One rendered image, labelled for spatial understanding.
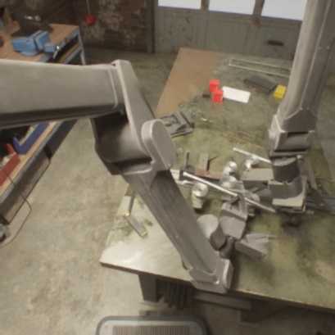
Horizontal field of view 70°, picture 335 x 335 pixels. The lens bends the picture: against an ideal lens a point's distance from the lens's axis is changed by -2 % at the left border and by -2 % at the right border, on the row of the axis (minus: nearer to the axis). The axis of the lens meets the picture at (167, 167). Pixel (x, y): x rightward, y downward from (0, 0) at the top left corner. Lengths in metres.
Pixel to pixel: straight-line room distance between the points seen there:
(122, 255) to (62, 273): 1.04
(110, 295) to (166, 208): 1.32
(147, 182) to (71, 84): 0.17
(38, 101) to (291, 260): 0.78
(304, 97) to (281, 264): 0.52
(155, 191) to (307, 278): 0.60
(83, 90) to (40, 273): 1.63
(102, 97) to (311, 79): 0.33
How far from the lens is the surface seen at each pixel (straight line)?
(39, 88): 0.26
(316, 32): 0.45
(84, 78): 0.29
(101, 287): 1.69
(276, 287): 0.81
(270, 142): 0.55
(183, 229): 0.43
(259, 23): 3.76
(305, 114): 0.51
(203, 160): 0.94
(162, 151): 0.33
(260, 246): 0.65
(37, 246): 1.93
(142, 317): 1.38
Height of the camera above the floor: 1.60
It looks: 49 degrees down
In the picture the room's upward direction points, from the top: 2 degrees clockwise
